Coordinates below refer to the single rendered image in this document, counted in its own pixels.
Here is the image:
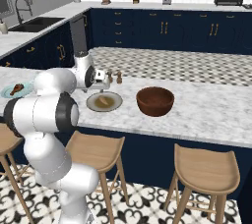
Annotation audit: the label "brown wooden bowl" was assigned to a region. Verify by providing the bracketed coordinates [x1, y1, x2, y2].
[136, 85, 175, 118]

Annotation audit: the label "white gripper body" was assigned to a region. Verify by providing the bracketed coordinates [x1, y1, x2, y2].
[92, 78, 112, 92]

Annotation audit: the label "grey dishwasher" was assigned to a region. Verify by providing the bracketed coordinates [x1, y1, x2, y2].
[69, 14, 89, 56]

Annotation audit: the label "light blue plate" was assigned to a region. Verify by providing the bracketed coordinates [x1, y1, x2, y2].
[0, 82, 34, 100]

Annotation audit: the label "dark metal tap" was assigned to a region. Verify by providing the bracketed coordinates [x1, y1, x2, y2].
[14, 0, 34, 25]

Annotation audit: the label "navy base cupboards under sink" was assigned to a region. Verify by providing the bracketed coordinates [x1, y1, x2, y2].
[0, 21, 75, 71]

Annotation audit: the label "grey plate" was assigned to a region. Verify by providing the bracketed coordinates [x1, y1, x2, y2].
[86, 90, 124, 113]

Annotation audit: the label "light wooden stool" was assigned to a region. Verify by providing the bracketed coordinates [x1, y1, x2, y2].
[163, 142, 241, 224]
[64, 130, 130, 224]
[0, 122, 35, 224]

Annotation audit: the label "brown chicken drumstick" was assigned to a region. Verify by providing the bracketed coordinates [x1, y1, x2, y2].
[9, 84, 26, 97]

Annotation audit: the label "white soap dispenser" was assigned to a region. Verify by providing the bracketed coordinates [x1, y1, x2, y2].
[0, 18, 9, 35]

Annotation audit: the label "navy base cupboards long run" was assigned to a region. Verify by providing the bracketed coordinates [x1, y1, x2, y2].
[86, 7, 252, 56]

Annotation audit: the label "black sink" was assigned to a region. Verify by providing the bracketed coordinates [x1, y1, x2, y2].
[7, 16, 66, 33]

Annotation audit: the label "navy island base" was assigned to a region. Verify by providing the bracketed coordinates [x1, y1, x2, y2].
[53, 125, 252, 224]

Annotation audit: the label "tan sweet potato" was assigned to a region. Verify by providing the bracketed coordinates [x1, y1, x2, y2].
[98, 95, 113, 106]

